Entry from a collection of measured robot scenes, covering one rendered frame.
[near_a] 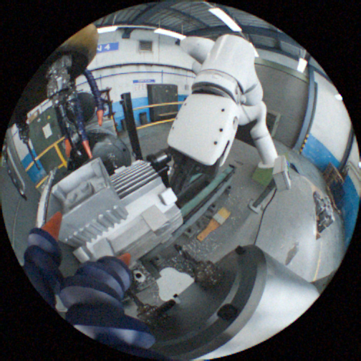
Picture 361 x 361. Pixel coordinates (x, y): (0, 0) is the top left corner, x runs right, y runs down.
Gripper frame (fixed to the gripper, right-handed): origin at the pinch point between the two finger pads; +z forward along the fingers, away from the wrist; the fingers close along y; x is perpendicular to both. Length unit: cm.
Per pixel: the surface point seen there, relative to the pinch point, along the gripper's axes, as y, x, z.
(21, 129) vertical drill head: 8.7, 27.2, -5.3
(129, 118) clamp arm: 18.0, 4.9, -8.1
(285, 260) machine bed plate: -50, -31, 15
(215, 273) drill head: -13.8, 5.6, 4.3
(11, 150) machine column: 20.2, 39.6, 0.4
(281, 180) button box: -20.0, -25.4, -10.4
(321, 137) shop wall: -294, -561, -380
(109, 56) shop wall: 513, 40, -269
